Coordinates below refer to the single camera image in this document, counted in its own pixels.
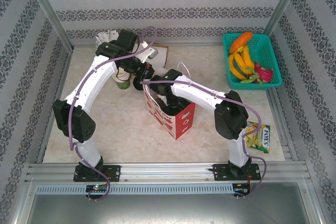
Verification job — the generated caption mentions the white red printed paper bag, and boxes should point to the white red printed paper bag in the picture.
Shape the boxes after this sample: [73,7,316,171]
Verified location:
[142,62,197,141]

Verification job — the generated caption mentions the white napkin stack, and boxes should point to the white napkin stack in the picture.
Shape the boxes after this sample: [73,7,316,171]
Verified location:
[153,47,167,67]

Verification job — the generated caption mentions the stacked paper cups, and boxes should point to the stacked paper cups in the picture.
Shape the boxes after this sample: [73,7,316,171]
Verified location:
[112,70,131,90]

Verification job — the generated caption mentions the yellow toy banana bunch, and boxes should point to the yellow toy banana bunch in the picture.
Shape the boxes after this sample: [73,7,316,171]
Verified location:
[227,45,256,81]

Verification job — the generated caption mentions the pink toy dragon fruit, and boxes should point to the pink toy dragon fruit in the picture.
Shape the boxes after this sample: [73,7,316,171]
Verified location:
[240,61,274,86]

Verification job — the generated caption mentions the teal plastic basket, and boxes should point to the teal plastic basket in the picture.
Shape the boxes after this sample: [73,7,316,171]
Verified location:
[222,32,283,91]

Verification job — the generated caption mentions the yellow green candy bag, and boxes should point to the yellow green candy bag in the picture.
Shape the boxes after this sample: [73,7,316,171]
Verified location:
[244,121,271,154]

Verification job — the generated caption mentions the small circuit board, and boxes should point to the small circuit board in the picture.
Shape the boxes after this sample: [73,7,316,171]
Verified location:
[233,182,251,196]
[86,184,109,193]

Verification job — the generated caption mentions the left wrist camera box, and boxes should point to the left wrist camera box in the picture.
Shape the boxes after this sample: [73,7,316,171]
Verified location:
[138,40,160,64]

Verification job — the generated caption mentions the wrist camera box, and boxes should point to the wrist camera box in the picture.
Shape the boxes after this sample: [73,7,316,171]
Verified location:
[155,92,169,107]
[138,40,160,64]

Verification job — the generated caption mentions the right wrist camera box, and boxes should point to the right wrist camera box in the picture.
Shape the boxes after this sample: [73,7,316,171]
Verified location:
[155,92,169,107]

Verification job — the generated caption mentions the aluminium frame post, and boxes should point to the aluminium frame post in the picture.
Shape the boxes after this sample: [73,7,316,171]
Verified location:
[263,0,308,36]
[20,0,75,51]

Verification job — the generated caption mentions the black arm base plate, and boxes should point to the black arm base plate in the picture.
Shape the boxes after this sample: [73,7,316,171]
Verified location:
[73,165,122,183]
[212,163,262,182]

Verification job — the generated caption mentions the slotted metal cable duct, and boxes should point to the slotted metal cable duct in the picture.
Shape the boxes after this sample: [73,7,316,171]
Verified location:
[35,184,234,196]

